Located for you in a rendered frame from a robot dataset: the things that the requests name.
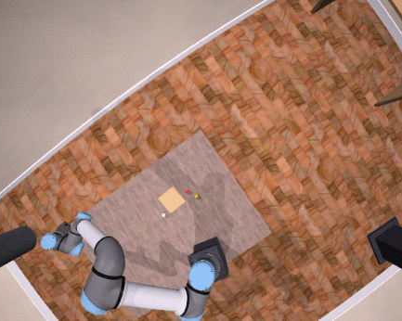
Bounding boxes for tan flat mat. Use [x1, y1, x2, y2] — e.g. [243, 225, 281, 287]
[159, 186, 185, 213]

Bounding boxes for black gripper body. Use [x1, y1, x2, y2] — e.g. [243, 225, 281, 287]
[56, 222, 71, 237]

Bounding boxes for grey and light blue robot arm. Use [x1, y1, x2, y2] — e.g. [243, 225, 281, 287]
[41, 212, 221, 321]

